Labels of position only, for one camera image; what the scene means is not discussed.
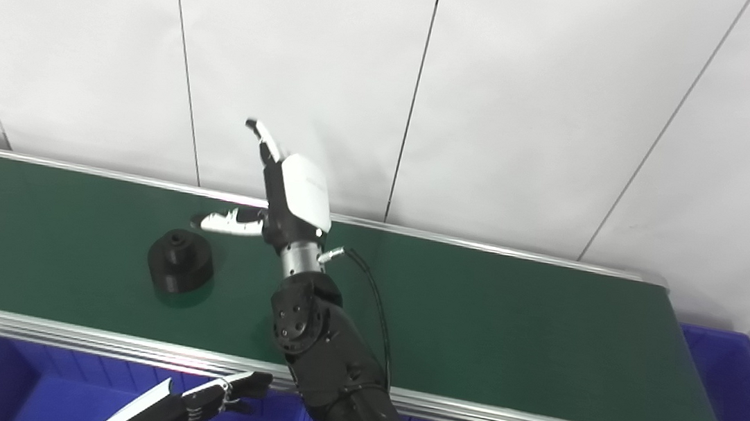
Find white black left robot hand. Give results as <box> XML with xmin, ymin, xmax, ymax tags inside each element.
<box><xmin>96</xmin><ymin>355</ymin><xmax>275</xmax><ymax>421</ymax></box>

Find black stepped cylinder part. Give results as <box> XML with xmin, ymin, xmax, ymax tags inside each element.
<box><xmin>143</xmin><ymin>227</ymin><xmax>218</xmax><ymax>300</ymax></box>

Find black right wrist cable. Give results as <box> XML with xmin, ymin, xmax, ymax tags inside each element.
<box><xmin>307</xmin><ymin>245</ymin><xmax>406</xmax><ymax>390</ymax></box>

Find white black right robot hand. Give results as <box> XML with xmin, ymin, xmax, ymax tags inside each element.
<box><xmin>189</xmin><ymin>113</ymin><xmax>342</xmax><ymax>258</ymax></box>

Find blue bin with white gears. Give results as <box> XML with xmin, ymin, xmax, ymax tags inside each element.
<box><xmin>0</xmin><ymin>337</ymin><xmax>310</xmax><ymax>421</ymax></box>

